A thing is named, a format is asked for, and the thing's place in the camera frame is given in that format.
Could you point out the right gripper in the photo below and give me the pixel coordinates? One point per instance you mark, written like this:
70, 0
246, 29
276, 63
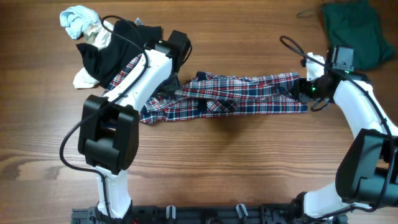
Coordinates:
302, 89

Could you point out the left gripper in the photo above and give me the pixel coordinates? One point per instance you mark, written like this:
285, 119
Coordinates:
175, 85

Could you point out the plaid sleeveless shirt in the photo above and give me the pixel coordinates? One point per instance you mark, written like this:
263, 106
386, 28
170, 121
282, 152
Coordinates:
210, 96

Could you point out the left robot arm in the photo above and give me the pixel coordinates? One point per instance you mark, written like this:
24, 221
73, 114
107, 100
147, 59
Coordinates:
109, 130

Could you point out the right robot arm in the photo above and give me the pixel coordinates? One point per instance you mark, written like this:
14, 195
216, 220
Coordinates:
367, 176

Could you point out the black garment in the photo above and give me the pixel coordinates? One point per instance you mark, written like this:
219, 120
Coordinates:
127, 42

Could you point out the white camouflage garment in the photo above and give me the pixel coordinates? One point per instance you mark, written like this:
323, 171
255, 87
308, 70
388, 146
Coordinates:
95, 53

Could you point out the light blue crumpled garment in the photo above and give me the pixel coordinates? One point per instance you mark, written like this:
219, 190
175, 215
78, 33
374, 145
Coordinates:
76, 19

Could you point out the green drawstring bag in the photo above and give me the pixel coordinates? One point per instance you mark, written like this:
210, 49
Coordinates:
354, 24

